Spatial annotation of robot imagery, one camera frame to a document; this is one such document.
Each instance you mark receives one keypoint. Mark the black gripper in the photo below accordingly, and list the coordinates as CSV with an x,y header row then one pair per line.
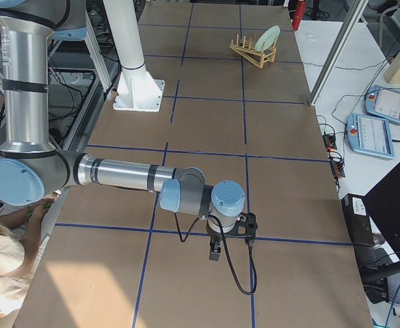
x,y
216,236

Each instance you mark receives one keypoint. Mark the light green plate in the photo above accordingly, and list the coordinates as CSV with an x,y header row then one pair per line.
x,y
267,39

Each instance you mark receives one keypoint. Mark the person's forearm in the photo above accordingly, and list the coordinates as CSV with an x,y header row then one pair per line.
x,y
31,244

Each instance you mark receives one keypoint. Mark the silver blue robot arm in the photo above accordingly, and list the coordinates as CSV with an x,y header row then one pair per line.
x,y
31,166

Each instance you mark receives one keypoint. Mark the person's hand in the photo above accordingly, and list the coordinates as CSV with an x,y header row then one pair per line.
x,y
39,210

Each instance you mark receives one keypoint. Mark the black laptop computer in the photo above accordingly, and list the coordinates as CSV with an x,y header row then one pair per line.
x,y
381,205

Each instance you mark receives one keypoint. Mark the lower blue teach pendant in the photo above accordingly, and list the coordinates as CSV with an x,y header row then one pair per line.
x,y
370,135

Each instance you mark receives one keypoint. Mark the blue teach pendant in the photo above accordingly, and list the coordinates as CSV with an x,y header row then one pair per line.
x,y
370,135
383,102

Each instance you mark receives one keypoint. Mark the wooden dish rack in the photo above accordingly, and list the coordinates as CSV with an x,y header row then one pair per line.
x,y
246,49

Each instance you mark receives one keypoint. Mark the upper blue teach pendant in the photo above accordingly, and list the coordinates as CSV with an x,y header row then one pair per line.
x,y
383,102

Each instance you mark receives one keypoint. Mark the red fire extinguisher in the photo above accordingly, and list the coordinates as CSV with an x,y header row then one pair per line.
x,y
298,14

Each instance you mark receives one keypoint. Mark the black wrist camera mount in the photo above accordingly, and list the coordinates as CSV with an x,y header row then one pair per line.
x,y
245,227

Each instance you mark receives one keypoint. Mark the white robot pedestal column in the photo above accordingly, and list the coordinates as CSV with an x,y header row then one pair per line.
x,y
137,89

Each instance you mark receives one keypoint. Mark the aluminium frame post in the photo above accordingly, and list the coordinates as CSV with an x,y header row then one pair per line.
x,y
351,19

